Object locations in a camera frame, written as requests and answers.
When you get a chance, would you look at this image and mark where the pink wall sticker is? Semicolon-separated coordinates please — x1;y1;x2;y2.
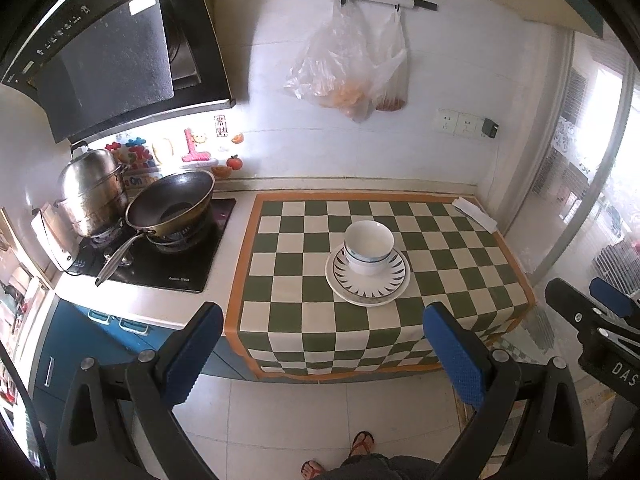
181;127;219;163

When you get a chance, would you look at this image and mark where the black gas stove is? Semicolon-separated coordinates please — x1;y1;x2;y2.
64;197;237;294

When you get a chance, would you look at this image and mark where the white bowl blue band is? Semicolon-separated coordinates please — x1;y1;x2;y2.
343;220;394;277

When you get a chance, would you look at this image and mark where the striped white plate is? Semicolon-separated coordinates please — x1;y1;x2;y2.
325;247;412;307

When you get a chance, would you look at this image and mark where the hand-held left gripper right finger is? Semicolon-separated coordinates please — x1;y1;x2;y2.
422;301;591;480

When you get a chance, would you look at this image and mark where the large clear plastic bag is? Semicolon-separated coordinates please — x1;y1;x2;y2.
283;0;406;123

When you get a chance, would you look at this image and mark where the small clear plastic bag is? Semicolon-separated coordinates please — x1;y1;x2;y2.
370;7;409;112

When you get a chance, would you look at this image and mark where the person's dark clothing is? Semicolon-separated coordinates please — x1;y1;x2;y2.
327;452;436;480

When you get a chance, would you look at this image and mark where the colourful wall sticker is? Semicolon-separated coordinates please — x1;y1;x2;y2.
104;135;157;169

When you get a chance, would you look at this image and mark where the green white checkered tablecloth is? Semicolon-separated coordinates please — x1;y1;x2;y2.
223;191;537;382

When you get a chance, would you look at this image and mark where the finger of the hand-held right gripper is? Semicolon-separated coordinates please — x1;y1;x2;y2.
544;276;627;344
589;276;640;318

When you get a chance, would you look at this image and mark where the white plate blue leaf pattern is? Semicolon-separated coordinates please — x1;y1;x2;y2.
332;249;407;299

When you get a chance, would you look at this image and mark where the white folded cloth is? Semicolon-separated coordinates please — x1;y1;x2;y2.
451;196;499;233

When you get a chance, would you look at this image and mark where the white kitchen appliance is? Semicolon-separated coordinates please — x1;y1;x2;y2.
31;202;81;274

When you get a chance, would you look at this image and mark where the dark wok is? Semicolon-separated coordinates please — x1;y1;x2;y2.
95;169;216;287

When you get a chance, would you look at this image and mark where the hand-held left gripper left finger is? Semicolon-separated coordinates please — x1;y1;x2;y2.
54;301;224;480

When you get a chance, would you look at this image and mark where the glass sliding door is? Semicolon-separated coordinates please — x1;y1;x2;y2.
530;30;640;281

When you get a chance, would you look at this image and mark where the stainless steel steamer pot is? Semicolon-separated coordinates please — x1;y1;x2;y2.
52;141;130;239

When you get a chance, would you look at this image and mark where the white wall socket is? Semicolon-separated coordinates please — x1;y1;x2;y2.
436;108;459;136
457;112;485;139

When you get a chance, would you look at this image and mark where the blue kitchen cabinet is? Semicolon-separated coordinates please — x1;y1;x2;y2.
27;296;256;401

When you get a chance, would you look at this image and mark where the black range hood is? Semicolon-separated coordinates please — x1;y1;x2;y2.
0;0;237;145

